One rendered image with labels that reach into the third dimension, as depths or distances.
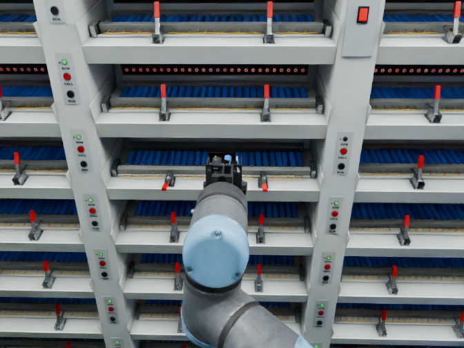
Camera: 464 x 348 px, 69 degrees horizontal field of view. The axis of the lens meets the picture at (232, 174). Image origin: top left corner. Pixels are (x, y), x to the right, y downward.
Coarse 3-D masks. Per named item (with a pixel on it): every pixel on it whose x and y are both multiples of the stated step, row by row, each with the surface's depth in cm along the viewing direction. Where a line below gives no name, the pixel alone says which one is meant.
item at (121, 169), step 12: (120, 168) 98; (132, 168) 98; (144, 168) 98; (156, 168) 98; (168, 168) 98; (180, 168) 98; (192, 168) 98; (204, 168) 98; (252, 168) 98; (264, 168) 98; (276, 168) 97; (288, 168) 97; (300, 168) 97
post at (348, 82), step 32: (384, 0) 75; (320, 64) 96; (352, 64) 81; (352, 96) 84; (352, 128) 87; (320, 160) 94; (352, 160) 90; (320, 192) 94; (352, 192) 94; (320, 224) 98; (320, 256) 103; (320, 288) 108
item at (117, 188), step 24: (120, 144) 106; (312, 144) 104; (312, 168) 97; (120, 192) 96; (144, 192) 96; (168, 192) 96; (192, 192) 96; (264, 192) 95; (288, 192) 95; (312, 192) 95
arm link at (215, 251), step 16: (208, 208) 50; (224, 208) 50; (240, 208) 53; (192, 224) 48; (208, 224) 46; (224, 224) 46; (240, 224) 48; (192, 240) 45; (208, 240) 44; (224, 240) 44; (240, 240) 45; (192, 256) 45; (208, 256) 45; (224, 256) 45; (240, 256) 45; (192, 272) 46; (208, 272) 46; (224, 272) 46; (240, 272) 46
